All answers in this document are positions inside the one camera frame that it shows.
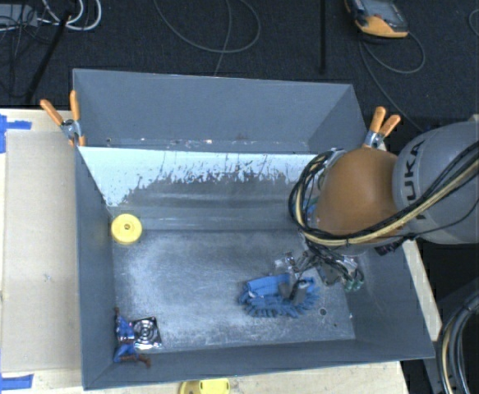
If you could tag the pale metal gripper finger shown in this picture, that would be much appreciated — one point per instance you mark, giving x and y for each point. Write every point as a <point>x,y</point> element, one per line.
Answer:
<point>289,263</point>
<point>294,290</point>

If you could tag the blue noodle duster mitt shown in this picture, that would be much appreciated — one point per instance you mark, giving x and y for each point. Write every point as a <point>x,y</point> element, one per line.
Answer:
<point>263,298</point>

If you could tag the grey metal bin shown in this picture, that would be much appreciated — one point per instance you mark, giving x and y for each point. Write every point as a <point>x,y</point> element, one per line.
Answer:
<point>206,273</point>

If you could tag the silver square ringed plate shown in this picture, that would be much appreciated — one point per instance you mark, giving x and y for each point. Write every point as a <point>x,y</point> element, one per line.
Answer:
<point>146,333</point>

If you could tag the yellow round disc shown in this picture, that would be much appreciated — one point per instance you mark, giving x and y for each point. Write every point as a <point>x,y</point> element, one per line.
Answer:
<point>126,228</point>

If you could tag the blue toy figure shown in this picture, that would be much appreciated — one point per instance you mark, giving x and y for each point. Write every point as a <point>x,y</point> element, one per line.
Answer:
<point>123,335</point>

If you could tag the pale wood flat board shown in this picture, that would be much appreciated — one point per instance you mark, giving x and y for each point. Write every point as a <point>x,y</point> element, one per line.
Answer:
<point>38,253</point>

